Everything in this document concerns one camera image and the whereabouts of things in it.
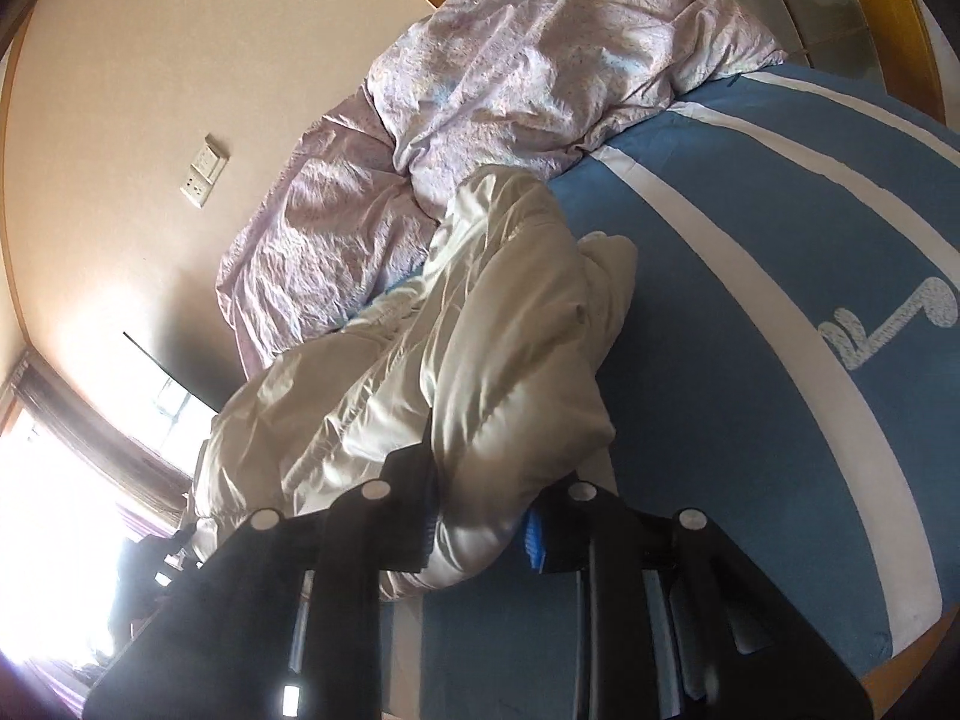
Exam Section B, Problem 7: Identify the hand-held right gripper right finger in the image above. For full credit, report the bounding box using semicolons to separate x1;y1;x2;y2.
525;476;875;720

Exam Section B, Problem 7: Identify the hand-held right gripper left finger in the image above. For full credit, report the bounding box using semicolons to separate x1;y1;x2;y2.
82;439;440;720

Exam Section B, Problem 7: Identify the beige down jacket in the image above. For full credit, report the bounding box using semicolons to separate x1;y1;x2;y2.
184;165;638;601

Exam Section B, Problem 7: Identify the dark window curtain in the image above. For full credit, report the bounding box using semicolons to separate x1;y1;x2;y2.
0;360;196;526

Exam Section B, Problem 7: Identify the black flat television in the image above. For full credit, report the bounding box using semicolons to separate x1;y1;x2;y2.
122;328;226;466

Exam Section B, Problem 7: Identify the blue white striped bed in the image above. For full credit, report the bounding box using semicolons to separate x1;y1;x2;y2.
334;64;960;720

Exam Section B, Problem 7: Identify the pink crumpled duvet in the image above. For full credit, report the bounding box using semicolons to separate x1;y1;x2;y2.
216;0;788;380

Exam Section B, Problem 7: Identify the wooden framed glass door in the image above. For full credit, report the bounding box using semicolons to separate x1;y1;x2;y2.
360;0;960;136

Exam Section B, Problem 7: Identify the white wall socket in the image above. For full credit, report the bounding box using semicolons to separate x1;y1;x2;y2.
180;165;215;209

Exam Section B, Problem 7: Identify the white wall switch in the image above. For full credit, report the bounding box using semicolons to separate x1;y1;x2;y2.
192;133;230;182

